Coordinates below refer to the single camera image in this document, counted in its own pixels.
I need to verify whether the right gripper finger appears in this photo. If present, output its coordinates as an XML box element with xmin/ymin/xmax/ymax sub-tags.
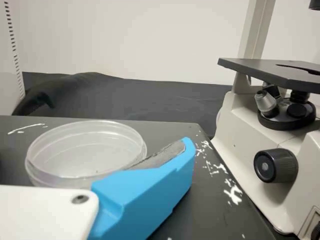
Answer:
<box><xmin>88</xmin><ymin>136</ymin><xmax>196</xmax><ymax>240</ymax></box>

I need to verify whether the petri dish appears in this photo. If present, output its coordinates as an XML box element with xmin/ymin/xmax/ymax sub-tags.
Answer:
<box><xmin>24</xmin><ymin>119</ymin><xmax>148</xmax><ymax>189</ymax></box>

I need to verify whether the cream microscope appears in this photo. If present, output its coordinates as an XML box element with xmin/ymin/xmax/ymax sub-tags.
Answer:
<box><xmin>210</xmin><ymin>0</ymin><xmax>320</xmax><ymax>240</ymax></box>

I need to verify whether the black platform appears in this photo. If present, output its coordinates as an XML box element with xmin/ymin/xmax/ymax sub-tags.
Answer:
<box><xmin>0</xmin><ymin>115</ymin><xmax>261</xmax><ymax>240</ymax></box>

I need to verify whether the white incubator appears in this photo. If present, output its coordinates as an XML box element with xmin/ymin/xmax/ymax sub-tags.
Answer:
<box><xmin>0</xmin><ymin>0</ymin><xmax>27</xmax><ymax>116</ymax></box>

